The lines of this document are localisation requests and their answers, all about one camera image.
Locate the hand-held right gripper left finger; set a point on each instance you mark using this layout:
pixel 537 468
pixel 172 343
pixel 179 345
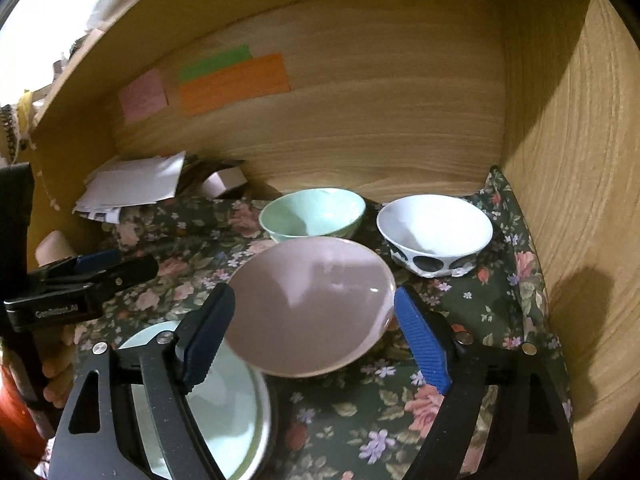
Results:
pixel 210 330

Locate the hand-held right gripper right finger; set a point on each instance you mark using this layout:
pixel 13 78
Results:
pixel 422 345

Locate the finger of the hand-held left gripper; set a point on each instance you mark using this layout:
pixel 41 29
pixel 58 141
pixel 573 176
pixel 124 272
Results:
pixel 100 259
pixel 127 272

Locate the teal plate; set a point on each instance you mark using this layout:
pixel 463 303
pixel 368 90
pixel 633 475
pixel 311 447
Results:
pixel 235 410

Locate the pink bowl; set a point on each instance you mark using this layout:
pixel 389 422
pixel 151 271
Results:
pixel 310 305

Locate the white bowl with black spots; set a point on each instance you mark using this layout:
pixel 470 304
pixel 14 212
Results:
pixel 430 230

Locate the mint green bowl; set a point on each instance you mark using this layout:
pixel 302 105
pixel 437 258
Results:
pixel 300 215

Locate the person's left forearm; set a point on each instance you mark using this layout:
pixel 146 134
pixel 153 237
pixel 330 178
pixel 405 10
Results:
pixel 15 420

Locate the person's left hand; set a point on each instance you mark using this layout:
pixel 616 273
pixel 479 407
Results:
pixel 62 380

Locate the beige plastic cup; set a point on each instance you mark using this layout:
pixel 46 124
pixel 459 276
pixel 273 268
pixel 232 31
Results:
pixel 52 250

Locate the stack of white papers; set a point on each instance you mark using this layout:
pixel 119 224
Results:
pixel 135 182

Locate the dark floral tablecloth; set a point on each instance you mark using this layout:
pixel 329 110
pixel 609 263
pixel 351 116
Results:
pixel 350 435

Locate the small white box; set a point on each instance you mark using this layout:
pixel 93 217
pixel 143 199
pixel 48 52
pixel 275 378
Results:
pixel 225 180

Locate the brown braided headband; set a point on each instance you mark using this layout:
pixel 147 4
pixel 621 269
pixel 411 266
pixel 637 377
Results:
pixel 6 130

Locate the pink sticky note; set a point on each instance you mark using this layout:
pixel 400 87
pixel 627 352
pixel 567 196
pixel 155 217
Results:
pixel 142 95

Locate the yellow headband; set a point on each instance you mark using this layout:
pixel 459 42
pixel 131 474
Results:
pixel 22 107

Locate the orange sticky note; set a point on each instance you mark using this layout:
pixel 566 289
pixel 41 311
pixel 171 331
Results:
pixel 235 87

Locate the green sticky note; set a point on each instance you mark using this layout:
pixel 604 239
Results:
pixel 215 62

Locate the wooden desk hutch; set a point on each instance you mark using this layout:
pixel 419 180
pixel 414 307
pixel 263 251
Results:
pixel 400 110

